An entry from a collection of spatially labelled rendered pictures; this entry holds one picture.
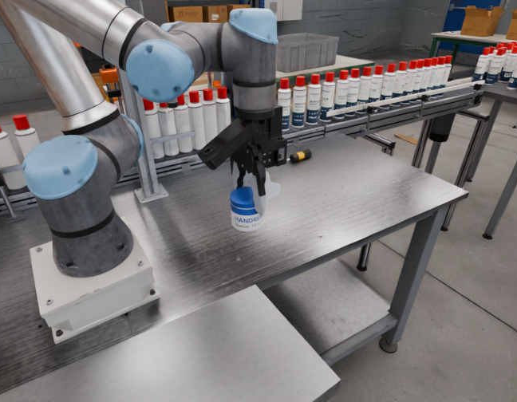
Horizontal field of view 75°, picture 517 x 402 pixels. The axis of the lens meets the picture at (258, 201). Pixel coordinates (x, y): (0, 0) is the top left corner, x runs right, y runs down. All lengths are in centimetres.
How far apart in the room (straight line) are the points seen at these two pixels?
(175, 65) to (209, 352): 48
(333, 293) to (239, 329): 96
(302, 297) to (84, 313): 104
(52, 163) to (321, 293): 125
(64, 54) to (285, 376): 68
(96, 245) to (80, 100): 27
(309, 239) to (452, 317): 124
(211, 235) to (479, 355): 140
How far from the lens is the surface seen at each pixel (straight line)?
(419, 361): 178
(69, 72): 73
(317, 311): 153
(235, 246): 86
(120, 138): 74
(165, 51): 46
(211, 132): 126
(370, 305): 160
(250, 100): 59
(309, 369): 65
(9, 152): 117
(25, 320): 84
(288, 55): 286
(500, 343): 202
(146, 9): 97
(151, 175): 107
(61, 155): 66
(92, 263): 71
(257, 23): 57
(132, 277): 71
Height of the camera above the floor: 138
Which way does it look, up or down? 32 degrees down
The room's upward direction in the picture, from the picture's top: straight up
